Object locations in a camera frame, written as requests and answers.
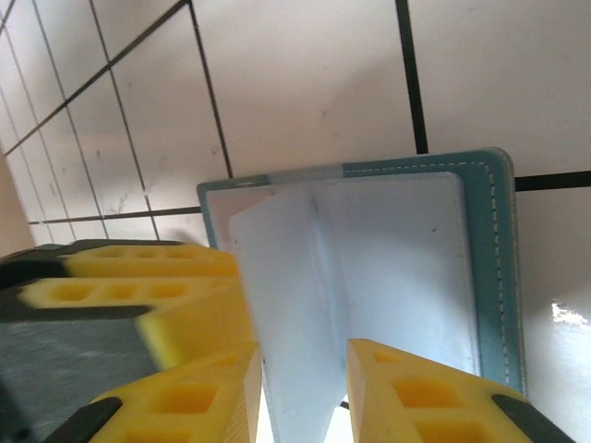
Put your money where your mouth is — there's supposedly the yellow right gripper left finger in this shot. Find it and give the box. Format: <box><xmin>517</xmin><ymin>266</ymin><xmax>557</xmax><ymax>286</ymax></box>
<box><xmin>57</xmin><ymin>341</ymin><xmax>263</xmax><ymax>443</ymax></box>

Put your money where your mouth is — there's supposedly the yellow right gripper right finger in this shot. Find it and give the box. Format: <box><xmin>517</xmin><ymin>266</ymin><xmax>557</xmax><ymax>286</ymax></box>
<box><xmin>345</xmin><ymin>338</ymin><xmax>573</xmax><ymax>443</ymax></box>

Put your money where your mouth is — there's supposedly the teal leather card holder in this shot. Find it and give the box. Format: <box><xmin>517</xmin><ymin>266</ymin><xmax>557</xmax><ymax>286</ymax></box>
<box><xmin>197</xmin><ymin>146</ymin><xmax>528</xmax><ymax>443</ymax></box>

